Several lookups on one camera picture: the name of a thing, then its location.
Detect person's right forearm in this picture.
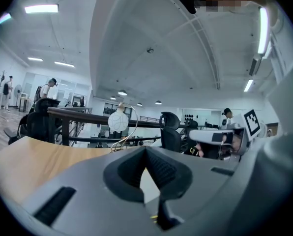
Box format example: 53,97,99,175
257,121,293,177

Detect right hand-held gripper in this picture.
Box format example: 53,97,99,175
189,109,268,161

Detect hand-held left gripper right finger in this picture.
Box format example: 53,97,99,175
145,146,241,236

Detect standing fan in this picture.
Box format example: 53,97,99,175
13,84,23,108

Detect wooden table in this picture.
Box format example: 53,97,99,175
47,107,194,148

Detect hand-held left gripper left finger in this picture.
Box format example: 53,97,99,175
13,146,160,236

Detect ceiling air conditioner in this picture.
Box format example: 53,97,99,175
249,54,263,77

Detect person's grey hoodie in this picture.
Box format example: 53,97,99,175
234,58,293,236

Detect person's right hand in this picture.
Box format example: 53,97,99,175
222,131,247,157

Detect black coat rack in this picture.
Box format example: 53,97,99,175
0,70,6,113

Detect brass lamp with globe shade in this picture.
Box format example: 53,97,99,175
107,102,139,152

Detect black office chair with headrest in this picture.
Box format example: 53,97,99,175
159,111,182,153

